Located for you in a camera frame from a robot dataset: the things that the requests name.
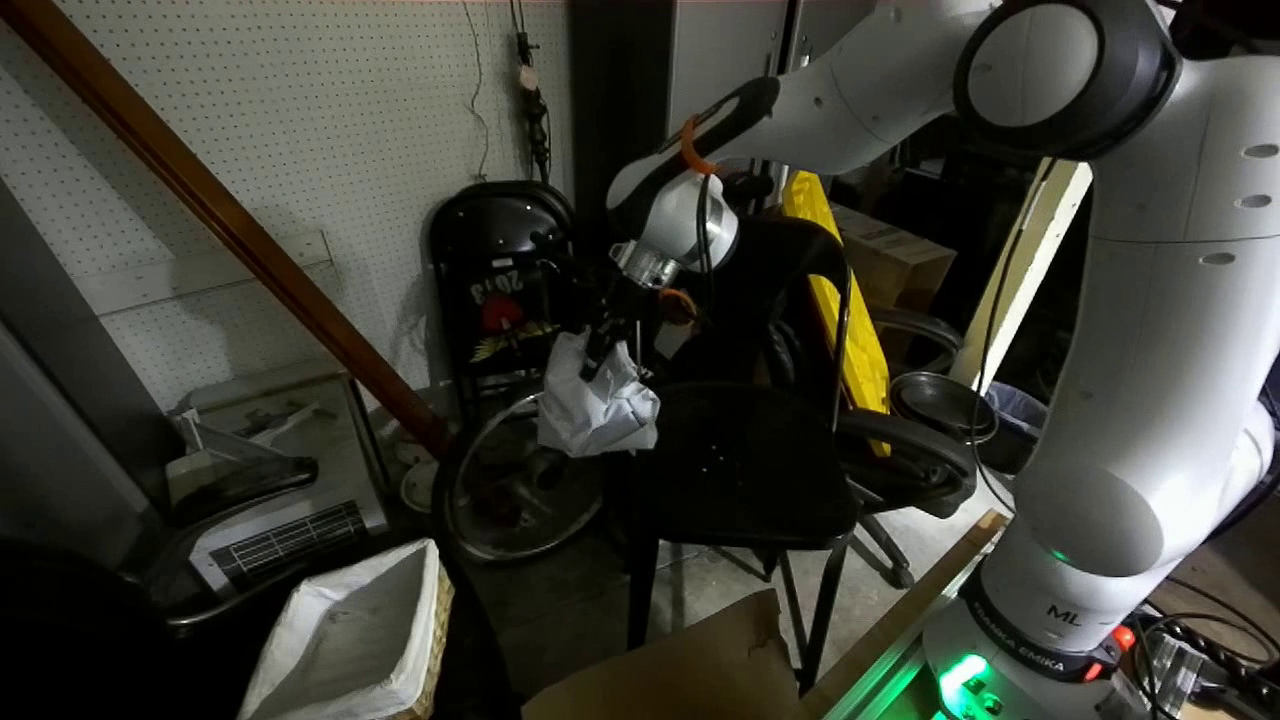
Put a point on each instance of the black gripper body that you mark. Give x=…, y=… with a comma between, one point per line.
x=627, y=307

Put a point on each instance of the white plastic bag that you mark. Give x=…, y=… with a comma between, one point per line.
x=601, y=406

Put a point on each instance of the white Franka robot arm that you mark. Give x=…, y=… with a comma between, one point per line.
x=1162, y=333

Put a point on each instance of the black metal folding chair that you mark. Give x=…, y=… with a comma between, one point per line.
x=502, y=266

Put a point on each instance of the black office chair base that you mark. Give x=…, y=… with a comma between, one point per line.
x=921, y=464

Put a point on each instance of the white lined basket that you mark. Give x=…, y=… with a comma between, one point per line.
x=355, y=643

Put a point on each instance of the round metal wheel rim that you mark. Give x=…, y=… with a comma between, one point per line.
x=513, y=501

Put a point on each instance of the black vertical pillar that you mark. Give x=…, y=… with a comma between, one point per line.
x=620, y=92

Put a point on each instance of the yellow floor sign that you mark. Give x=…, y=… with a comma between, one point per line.
x=864, y=345

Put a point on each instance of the brown cardboard box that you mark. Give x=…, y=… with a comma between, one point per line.
x=904, y=266

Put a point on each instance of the brown cardboard sheet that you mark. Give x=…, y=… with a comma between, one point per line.
x=680, y=672

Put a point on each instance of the white heater appliance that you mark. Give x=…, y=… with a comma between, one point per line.
x=284, y=515

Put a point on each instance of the light wooden plank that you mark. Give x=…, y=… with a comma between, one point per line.
x=921, y=602

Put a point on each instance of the brown wooden diagonal beam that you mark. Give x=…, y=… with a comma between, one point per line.
x=224, y=222

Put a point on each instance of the blue bin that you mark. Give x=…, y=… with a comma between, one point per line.
x=1027, y=406

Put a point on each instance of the light wooden post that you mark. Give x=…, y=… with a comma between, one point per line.
x=1021, y=266

